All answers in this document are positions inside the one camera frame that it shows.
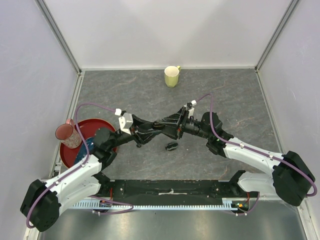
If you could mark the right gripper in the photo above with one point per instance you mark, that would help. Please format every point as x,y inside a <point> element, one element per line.
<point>172,129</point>

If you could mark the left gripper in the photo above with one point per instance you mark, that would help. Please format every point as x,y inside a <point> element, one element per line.
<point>137,132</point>

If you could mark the black glossy charging case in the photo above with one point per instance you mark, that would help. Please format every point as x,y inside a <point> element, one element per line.
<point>156,125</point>

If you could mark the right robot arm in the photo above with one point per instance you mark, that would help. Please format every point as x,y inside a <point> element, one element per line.
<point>282,175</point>

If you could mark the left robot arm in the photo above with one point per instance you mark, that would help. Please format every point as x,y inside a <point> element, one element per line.
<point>46,200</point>

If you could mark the black marbled charging case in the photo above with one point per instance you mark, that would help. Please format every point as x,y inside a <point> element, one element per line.
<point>171,146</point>

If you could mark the yellow-green mug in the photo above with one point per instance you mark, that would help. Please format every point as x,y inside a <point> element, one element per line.
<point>171,75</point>

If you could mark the red round tray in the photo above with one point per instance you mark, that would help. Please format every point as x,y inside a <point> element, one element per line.
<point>88,129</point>

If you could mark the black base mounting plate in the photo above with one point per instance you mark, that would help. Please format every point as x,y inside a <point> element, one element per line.
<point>212,188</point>

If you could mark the blue plate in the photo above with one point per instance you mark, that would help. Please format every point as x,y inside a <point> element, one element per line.
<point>82,153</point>

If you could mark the pink floral mug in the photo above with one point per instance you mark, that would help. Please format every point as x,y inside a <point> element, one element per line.
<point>68,135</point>

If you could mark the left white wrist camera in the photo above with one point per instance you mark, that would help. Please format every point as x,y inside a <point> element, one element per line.
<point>125,122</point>

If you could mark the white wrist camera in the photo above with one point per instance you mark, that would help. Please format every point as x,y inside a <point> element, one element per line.
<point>125,122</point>
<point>190,107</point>

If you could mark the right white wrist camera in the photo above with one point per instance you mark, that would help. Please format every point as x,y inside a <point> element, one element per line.
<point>190,107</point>

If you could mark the slotted cable duct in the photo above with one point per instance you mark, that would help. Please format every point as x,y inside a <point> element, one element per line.
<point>99,205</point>

